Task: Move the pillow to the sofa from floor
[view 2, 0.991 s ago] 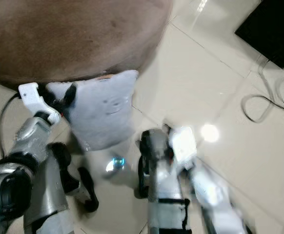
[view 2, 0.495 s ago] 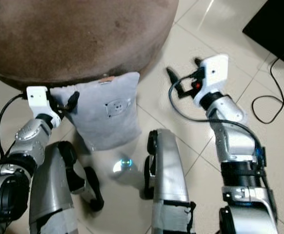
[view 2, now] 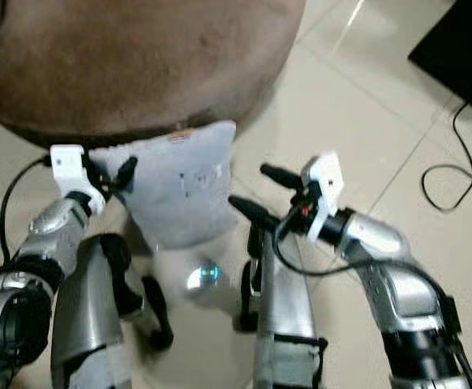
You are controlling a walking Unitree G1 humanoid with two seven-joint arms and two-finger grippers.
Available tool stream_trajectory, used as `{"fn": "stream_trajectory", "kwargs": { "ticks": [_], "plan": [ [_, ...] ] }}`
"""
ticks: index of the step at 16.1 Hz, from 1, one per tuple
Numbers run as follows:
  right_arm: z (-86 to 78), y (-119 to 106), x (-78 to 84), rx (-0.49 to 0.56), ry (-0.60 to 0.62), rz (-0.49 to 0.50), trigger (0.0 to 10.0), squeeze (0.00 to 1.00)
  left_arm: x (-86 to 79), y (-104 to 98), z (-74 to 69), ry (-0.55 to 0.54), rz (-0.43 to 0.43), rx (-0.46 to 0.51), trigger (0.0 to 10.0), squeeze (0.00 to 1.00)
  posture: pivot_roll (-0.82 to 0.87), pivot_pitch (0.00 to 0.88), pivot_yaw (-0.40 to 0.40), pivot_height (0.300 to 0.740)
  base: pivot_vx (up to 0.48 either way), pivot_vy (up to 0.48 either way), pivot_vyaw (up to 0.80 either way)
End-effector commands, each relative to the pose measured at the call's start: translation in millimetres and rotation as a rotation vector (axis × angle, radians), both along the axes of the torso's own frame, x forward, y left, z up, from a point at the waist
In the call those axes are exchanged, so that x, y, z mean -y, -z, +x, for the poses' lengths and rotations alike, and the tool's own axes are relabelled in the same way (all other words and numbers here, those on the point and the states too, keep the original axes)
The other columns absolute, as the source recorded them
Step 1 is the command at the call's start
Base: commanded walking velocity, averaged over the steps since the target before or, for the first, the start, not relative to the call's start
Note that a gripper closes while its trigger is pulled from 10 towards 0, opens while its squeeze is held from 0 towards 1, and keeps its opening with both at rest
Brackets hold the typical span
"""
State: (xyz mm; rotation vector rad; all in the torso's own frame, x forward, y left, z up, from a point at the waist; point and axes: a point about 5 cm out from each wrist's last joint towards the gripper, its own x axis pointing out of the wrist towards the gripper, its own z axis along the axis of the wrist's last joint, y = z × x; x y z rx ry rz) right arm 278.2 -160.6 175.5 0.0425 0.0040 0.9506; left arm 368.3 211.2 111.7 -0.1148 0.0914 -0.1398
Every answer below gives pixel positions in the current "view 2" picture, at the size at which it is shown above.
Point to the silver right robot leg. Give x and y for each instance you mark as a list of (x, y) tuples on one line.
[(285, 324)]

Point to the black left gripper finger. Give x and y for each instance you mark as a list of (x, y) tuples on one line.
[(126, 172)]

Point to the silver left robot leg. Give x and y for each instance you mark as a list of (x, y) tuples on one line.
[(90, 324)]

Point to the light grey pillow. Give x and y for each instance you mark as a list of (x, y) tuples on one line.
[(179, 203)]

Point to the brown fabric sofa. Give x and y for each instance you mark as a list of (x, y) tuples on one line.
[(139, 65)]

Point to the black box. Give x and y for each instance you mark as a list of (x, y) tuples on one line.
[(459, 36)]

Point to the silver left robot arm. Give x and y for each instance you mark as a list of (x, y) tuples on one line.
[(17, 312)]

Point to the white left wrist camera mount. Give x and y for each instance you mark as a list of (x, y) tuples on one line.
[(67, 166)]

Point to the silver robot leg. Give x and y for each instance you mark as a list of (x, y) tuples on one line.
[(285, 324), (90, 324)]

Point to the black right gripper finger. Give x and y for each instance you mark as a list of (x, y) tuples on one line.
[(256, 212), (285, 177)]

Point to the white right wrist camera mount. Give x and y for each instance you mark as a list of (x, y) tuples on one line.
[(325, 178)]

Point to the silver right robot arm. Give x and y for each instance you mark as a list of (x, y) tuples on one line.
[(398, 279)]

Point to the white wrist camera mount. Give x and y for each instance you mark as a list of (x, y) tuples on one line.
[(325, 178), (67, 166)]

